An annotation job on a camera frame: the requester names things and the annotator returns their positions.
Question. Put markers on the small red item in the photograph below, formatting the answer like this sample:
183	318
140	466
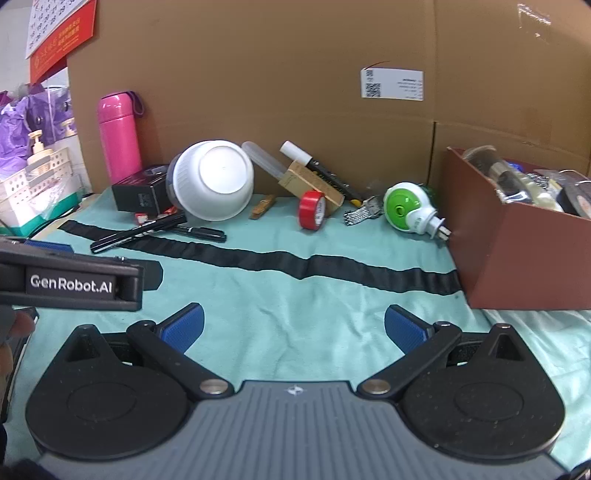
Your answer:
141	217

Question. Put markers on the black marker with white cap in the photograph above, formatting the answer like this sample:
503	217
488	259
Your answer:
318	168

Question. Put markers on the brown box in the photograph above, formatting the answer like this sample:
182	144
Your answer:
521	258

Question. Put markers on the black fabric strip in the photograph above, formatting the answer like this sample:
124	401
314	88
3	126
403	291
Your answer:
323	267

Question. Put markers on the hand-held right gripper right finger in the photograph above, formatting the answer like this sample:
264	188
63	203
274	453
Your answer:
406	325

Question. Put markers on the wooden block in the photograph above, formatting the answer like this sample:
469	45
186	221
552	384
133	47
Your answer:
300	182

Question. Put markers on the beige pump bottle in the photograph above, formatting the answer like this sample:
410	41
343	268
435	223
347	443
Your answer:
38	147

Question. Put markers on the dark cylindrical jar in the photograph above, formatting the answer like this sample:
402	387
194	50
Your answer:
505	182

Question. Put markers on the teal cloth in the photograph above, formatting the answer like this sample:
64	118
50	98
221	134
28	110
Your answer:
286	300

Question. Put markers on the green and white plug-in device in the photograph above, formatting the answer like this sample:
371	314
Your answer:
406	203

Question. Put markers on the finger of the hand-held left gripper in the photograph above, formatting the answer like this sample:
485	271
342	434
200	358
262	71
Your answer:
46	245

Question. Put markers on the metal watch band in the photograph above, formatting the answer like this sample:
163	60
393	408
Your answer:
362	213

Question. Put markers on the green box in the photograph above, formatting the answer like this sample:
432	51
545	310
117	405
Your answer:
46	213

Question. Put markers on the long black pen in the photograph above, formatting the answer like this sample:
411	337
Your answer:
138	232

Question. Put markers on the white perforated basket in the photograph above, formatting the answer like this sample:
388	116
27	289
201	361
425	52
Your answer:
37	184

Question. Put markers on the purple plastic bag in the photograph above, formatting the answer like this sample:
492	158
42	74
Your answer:
18	124

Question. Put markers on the short black pen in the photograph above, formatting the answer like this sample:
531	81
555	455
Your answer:
203	234

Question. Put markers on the clear plastic tube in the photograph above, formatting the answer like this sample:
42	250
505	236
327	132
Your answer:
265	159

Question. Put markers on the black box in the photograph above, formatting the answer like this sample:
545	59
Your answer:
138	191

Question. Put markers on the large cardboard sheet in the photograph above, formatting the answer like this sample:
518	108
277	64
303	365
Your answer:
277	69

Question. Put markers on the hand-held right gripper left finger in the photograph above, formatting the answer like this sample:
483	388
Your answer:
184	325

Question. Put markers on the red tape roll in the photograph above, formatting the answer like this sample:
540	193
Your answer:
310	210

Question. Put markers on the person's left hand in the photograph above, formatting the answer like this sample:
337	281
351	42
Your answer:
19	326

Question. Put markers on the black round item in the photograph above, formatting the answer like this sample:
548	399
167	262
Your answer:
575	198

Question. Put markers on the pink thermos bottle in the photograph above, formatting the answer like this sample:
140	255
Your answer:
119	138

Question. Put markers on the red and white wall calendar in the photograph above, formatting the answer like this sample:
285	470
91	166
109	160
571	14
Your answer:
64	37

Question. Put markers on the white paper label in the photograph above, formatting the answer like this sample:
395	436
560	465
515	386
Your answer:
392	84

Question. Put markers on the wooden clothespin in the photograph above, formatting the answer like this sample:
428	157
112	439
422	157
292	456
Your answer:
262	206

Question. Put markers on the white plastic bowl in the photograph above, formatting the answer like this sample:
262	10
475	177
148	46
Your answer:
217	177

